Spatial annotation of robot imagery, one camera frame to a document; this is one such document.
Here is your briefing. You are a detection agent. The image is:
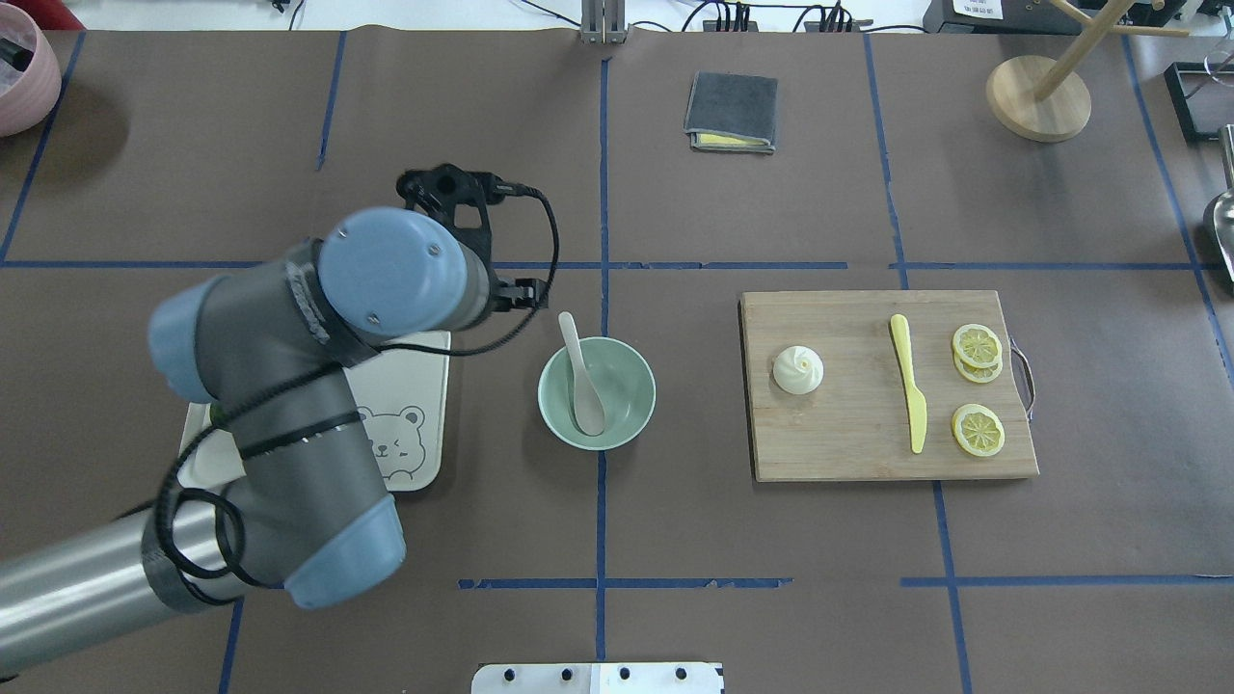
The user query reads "steel scoop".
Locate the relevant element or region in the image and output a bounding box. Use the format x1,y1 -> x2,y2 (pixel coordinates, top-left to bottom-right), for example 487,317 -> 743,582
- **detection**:
1206,123 -> 1233,284

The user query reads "white bear tray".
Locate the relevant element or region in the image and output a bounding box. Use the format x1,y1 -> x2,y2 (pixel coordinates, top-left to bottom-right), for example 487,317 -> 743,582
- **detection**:
179,331 -> 450,493

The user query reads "lemon slice under pair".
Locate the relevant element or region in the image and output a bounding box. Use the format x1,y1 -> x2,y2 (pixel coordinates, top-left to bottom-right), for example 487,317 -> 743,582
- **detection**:
951,354 -> 1004,384

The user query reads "metal camera pole bracket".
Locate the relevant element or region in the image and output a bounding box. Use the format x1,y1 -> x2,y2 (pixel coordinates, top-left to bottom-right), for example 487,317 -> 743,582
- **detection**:
578,0 -> 629,44

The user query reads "lemon slice far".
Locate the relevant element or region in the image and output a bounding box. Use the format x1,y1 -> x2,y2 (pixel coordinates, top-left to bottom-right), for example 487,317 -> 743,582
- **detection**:
951,403 -> 1006,458

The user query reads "white ceramic spoon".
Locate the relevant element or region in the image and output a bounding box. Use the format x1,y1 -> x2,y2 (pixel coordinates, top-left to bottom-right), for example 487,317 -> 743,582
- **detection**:
558,311 -> 605,438

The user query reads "bamboo cutting board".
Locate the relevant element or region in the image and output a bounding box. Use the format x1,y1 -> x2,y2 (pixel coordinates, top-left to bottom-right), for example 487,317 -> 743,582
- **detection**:
739,290 -> 1039,482

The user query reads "pink bowl with ice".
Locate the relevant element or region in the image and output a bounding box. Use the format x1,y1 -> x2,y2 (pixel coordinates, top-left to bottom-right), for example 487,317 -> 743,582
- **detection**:
1,2 -> 62,138

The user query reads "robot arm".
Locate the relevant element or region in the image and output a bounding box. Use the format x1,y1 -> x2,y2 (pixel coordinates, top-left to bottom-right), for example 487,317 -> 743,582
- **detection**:
2,206 -> 552,680

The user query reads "grey folded cloth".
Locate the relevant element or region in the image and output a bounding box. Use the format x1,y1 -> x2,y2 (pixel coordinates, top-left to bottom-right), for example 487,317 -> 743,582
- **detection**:
682,70 -> 779,154

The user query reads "light green bowl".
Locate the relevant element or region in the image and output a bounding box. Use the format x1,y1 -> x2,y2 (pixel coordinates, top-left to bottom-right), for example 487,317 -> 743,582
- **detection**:
537,335 -> 656,451

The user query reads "black framed tray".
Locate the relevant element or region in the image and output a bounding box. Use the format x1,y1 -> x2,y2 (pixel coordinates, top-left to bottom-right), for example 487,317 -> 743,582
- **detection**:
1162,62 -> 1233,144

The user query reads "wooden mug tree stand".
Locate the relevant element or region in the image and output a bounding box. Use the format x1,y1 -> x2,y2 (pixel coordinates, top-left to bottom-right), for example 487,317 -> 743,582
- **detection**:
983,1 -> 1191,144

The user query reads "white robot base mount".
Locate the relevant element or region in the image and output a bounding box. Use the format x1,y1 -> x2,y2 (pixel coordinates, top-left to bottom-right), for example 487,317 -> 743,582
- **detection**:
470,659 -> 726,693

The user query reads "metal board handle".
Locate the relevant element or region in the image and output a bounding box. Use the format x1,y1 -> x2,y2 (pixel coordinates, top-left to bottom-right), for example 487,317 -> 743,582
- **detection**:
1008,335 -> 1037,424

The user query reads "yellow sponge cloth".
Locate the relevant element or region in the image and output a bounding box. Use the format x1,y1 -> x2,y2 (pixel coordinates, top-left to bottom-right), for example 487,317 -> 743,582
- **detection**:
692,133 -> 775,152

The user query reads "lemon slice top pair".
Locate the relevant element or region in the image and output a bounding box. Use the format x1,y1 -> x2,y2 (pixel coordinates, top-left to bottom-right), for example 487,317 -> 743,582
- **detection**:
951,322 -> 1004,369

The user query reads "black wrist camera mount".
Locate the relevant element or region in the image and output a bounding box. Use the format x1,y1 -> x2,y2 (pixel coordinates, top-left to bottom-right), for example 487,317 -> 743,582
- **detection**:
395,163 -> 539,272

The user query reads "black device box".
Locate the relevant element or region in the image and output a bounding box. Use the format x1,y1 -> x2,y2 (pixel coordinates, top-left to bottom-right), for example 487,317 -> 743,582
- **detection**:
921,1 -> 1191,37

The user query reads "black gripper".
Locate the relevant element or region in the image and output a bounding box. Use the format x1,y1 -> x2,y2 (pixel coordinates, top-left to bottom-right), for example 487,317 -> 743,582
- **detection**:
482,269 -> 550,319

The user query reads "yellow plastic knife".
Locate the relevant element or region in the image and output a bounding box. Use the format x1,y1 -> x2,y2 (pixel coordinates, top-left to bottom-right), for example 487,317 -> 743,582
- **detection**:
888,312 -> 928,454

